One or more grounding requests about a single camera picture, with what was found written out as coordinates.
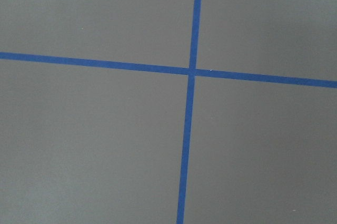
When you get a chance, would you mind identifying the brown paper table cover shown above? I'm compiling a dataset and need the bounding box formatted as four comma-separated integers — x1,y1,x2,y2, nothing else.
1,0,336,223

